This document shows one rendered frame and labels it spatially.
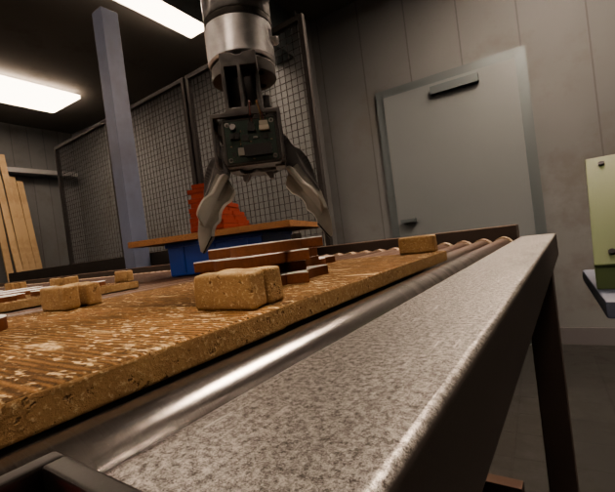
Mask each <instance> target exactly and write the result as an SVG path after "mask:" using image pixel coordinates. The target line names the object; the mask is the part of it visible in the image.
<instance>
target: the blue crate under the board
mask: <svg viewBox="0 0 615 492"><path fill-rule="evenodd" d="M291 234H292V230H270V231H255V232H248V233H241V234H234V235H227V236H220V237H215V239H214V241H213V242H212V244H211V245H210V247H209V248H208V250H213V249H221V248H228V247H234V246H241V245H249V244H256V243H264V242H271V241H279V240H288V239H291ZM165 249H168V253H169V260H170V268H171V274H172V276H173V277H177V276H185V275H194V274H200V272H197V273H195V272H194V265H193V263H197V262H203V261H210V260H209V256H208V250H207V252H206V253H205V254H203V253H201V252H200V247H199V242H198V240H191V241H185V242H178V243H170V244H165Z"/></svg>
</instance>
